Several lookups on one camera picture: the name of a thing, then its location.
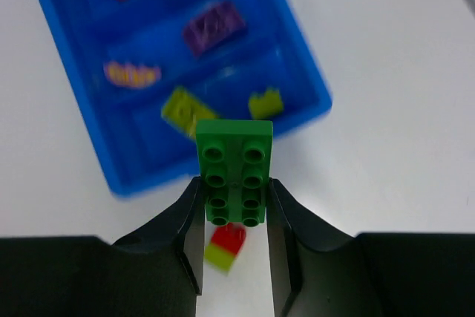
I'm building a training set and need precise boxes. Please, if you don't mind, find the red lime small stack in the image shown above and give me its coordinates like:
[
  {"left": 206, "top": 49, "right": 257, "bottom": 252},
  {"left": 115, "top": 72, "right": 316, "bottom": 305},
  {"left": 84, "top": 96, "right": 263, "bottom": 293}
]
[{"left": 204, "top": 223, "right": 246, "bottom": 274}]

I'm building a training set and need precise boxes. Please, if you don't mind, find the blue plastic sorting bin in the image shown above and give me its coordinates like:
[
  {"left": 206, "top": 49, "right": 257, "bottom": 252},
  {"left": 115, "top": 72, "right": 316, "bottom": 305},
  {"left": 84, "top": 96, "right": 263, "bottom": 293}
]
[{"left": 39, "top": 0, "right": 332, "bottom": 197}]

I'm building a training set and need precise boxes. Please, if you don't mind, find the lime green lego brick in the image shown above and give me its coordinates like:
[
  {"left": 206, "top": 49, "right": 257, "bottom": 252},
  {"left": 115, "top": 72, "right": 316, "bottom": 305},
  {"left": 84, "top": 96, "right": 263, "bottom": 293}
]
[{"left": 161, "top": 86, "right": 220, "bottom": 140}]

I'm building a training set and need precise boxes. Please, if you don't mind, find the small lime lego brick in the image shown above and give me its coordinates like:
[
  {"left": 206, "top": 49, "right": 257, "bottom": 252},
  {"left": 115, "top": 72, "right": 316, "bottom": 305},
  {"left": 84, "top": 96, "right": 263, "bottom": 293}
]
[{"left": 248, "top": 88, "right": 284, "bottom": 120}]

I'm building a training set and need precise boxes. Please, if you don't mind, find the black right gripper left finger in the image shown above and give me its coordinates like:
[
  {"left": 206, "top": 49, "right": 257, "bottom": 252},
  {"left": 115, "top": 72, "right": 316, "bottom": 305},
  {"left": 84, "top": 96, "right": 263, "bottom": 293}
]
[{"left": 1, "top": 178, "right": 204, "bottom": 316}]

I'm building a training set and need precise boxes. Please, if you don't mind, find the green lego plate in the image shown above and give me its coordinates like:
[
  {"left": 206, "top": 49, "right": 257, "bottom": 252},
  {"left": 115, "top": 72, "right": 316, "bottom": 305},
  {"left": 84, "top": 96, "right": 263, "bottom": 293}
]
[{"left": 196, "top": 120, "right": 273, "bottom": 227}]

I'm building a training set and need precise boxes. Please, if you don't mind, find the purple rounded lego brick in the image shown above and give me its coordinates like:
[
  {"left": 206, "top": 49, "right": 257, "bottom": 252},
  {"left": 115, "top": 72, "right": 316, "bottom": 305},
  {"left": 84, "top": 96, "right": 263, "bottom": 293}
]
[{"left": 183, "top": 0, "right": 247, "bottom": 56}]

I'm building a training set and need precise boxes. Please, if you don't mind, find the purple oval printed lego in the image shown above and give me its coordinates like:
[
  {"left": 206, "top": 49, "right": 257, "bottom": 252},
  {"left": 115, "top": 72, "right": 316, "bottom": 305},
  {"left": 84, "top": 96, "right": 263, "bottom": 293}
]
[{"left": 103, "top": 61, "right": 162, "bottom": 89}]

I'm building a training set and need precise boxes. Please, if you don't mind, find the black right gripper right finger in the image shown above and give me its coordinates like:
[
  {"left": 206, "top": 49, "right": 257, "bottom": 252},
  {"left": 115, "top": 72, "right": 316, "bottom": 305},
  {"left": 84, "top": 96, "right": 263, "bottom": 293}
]
[{"left": 266, "top": 179, "right": 474, "bottom": 316}]

